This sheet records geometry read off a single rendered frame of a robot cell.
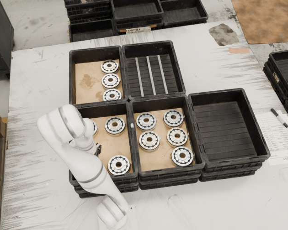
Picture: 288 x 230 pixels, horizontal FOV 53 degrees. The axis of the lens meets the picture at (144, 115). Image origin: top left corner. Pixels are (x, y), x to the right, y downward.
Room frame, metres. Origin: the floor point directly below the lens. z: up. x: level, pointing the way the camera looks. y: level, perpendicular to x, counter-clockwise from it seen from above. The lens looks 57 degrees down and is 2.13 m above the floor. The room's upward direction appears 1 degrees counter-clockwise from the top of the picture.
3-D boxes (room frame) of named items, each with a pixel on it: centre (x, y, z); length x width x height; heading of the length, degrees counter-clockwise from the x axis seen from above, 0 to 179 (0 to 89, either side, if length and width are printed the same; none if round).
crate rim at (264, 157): (0.72, -0.40, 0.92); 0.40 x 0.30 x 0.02; 7
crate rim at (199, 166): (0.68, -0.10, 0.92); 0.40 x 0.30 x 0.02; 7
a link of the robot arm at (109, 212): (0.27, 0.12, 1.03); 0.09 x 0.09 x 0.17; 42
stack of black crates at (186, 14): (2.15, -0.34, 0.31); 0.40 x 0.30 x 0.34; 101
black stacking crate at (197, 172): (0.68, -0.10, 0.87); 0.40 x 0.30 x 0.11; 7
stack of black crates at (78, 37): (1.99, 0.45, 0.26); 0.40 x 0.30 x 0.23; 101
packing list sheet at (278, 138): (0.76, -0.74, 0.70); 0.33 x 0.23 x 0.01; 11
